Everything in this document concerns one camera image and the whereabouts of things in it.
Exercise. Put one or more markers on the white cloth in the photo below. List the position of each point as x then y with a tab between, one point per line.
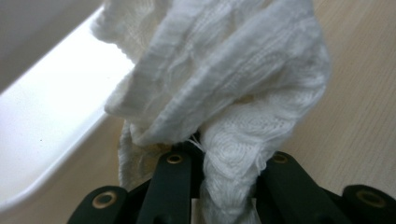
224	77

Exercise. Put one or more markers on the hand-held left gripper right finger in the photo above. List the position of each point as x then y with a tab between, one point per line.
261	188

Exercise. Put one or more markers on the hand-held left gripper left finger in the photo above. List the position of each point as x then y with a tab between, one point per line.
196	168

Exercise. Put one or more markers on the white plastic bin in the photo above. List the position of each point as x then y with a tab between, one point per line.
49	118

